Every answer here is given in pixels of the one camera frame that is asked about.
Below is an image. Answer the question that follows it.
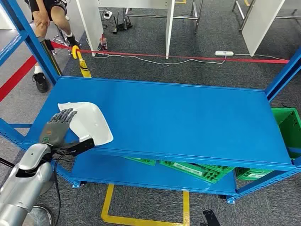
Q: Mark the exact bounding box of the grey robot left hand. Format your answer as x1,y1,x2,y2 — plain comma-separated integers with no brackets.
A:
38,108,78,148

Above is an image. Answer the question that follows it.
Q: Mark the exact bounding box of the person's hand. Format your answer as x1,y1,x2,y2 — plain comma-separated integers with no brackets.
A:
32,8,51,32

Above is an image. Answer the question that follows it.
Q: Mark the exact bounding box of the white curved plastic part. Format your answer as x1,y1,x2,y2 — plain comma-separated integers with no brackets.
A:
57,101,114,146

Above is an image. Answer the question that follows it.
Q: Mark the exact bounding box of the blue metal shelf rack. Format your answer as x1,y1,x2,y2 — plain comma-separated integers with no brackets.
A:
0,0,301,205

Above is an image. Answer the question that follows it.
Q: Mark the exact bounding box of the person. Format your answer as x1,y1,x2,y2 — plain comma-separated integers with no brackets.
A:
24,0,81,94

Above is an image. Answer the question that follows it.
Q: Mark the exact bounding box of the chrome stool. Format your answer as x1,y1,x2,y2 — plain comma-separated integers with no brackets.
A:
51,16,71,56

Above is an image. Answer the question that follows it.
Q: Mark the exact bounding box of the red barrier belt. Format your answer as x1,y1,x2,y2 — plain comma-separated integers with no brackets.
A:
51,41,290,65
0,55,37,103

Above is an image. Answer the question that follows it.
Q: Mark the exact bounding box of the yellow hooked tool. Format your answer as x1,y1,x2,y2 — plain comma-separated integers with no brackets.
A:
72,45,91,79

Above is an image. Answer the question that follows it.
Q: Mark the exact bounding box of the red belt end clip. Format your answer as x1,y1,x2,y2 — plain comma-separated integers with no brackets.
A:
100,34,109,50

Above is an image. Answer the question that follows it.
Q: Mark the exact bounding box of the black router with antennas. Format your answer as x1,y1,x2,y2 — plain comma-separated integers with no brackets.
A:
112,12,134,34

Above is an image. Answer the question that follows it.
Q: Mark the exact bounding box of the green plastic crate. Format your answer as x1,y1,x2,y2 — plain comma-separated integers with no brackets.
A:
124,157,157,166
235,167,275,182
272,107,301,160
159,160,235,184

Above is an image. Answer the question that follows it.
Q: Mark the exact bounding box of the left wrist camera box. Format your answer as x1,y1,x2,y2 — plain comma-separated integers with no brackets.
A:
56,135,95,157

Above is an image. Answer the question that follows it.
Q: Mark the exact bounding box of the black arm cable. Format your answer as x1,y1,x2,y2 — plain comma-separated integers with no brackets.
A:
54,149,71,226

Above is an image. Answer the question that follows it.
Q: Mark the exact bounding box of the black stanchion post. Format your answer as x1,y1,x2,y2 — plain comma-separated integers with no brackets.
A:
41,39,63,77

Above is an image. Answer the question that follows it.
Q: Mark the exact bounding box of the white desk steel frame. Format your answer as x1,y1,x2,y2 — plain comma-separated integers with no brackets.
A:
75,0,203,59
232,0,301,57

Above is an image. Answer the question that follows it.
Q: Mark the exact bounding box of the round metal base plate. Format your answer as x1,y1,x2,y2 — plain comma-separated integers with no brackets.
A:
22,206,54,226

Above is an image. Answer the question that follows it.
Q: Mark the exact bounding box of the white floor cable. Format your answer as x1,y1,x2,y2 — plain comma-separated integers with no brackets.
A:
94,51,228,66

